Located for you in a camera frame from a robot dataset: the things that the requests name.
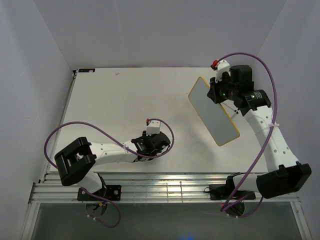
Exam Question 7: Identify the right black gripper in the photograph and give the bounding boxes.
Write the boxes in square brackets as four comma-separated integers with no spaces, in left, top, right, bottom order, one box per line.
[207,73,238,104]

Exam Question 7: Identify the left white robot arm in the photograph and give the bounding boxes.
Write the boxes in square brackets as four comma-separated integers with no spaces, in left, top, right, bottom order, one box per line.
[54,132,171,200]

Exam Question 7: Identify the yellow framed small whiteboard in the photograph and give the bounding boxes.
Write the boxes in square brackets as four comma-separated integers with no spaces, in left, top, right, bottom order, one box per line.
[188,76,240,147]

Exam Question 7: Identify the wire whiteboard stand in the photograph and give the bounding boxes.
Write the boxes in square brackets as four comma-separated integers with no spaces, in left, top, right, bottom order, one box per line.
[221,100,240,120]

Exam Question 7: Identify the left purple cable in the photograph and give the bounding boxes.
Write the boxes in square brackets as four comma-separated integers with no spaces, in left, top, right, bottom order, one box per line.
[44,118,175,229]

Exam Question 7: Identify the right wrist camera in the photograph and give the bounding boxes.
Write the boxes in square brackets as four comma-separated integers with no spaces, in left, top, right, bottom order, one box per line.
[210,59,230,83]

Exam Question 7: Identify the left blue corner label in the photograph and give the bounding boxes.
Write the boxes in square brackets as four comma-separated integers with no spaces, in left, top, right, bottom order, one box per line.
[78,68,96,73]

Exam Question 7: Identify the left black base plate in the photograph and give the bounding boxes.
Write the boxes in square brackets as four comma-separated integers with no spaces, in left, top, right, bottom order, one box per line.
[76,185,122,202]

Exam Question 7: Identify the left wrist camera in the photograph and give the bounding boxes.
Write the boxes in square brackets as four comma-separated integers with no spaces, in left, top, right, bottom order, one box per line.
[145,119,161,137]

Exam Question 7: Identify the aluminium frame rails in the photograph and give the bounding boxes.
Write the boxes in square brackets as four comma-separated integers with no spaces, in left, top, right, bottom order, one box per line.
[21,67,312,240]

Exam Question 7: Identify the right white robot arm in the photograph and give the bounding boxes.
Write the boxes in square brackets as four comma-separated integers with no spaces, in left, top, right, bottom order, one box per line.
[207,63,312,199]

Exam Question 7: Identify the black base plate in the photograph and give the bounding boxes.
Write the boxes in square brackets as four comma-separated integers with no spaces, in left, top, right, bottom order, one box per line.
[76,185,122,202]
[203,184,256,200]

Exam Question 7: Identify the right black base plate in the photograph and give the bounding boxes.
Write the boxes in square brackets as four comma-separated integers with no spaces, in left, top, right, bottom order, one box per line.
[203,184,256,200]

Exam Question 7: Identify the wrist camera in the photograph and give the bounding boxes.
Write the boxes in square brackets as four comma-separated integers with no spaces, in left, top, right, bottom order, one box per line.
[145,119,161,137]
[210,59,230,83]

